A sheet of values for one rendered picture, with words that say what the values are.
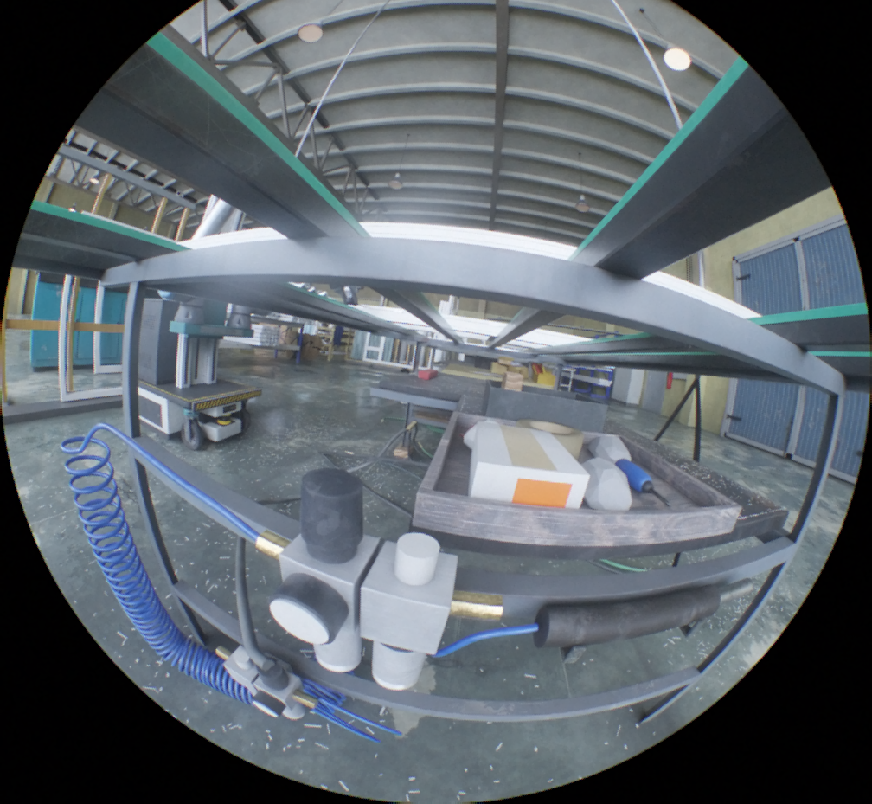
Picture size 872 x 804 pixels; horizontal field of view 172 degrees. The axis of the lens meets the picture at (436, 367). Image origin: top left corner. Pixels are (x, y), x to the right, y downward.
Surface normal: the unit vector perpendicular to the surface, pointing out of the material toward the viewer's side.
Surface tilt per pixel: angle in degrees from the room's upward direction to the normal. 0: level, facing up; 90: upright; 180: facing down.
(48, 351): 90
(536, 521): 90
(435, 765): 0
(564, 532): 90
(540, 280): 90
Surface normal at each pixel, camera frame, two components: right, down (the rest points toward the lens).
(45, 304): 0.98, 0.16
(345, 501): 0.67, 0.08
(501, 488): -0.14, 0.04
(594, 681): 0.15, -0.99
